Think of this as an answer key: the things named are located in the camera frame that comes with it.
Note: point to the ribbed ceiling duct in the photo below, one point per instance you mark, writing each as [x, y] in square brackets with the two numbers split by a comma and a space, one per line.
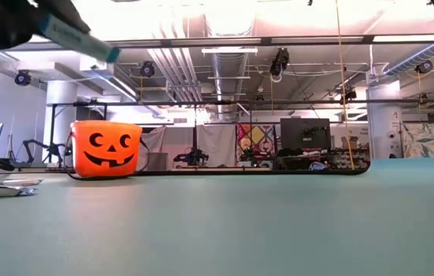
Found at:
[420, 57]

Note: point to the white blue-ended candy bar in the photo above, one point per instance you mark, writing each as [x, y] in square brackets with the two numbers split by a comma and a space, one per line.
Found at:
[79, 38]
[0, 191]
[12, 182]

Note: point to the black background robot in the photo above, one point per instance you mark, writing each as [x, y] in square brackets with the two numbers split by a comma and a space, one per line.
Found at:
[192, 157]

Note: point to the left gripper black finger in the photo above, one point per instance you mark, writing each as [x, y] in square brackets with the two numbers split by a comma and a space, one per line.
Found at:
[67, 13]

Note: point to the silver ceiling duct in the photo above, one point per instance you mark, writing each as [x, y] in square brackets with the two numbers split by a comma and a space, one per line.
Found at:
[228, 69]

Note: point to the black monitor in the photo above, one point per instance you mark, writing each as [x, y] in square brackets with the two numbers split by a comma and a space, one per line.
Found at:
[305, 133]

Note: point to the black background rig frame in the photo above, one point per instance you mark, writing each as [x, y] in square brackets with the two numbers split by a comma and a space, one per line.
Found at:
[297, 102]

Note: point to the grey box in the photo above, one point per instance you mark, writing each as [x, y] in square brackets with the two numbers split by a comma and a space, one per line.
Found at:
[158, 161]

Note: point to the small black background robot arm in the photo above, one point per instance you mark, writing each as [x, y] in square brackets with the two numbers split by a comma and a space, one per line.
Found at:
[53, 150]

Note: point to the leaf patterned panel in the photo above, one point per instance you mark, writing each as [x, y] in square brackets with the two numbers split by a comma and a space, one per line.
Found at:
[431, 140]

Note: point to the colourful patchwork quilt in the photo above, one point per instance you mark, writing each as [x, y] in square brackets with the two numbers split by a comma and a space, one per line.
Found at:
[256, 138]

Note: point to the cluttered parts shelf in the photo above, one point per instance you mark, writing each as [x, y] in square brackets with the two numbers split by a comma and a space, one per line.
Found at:
[345, 157]

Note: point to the orange pumpkin face bucket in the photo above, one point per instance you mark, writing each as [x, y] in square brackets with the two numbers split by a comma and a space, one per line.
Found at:
[83, 161]

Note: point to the white hanging cloth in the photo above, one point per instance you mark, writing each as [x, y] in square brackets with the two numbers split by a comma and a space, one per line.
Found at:
[157, 140]
[213, 138]

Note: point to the black metal rig frame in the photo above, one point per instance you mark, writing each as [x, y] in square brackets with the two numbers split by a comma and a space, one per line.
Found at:
[240, 173]

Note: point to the white ceiling light fixture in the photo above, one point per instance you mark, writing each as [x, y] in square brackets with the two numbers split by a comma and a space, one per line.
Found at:
[229, 50]

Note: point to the green table mat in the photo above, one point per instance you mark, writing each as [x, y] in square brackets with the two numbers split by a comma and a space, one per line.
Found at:
[217, 222]

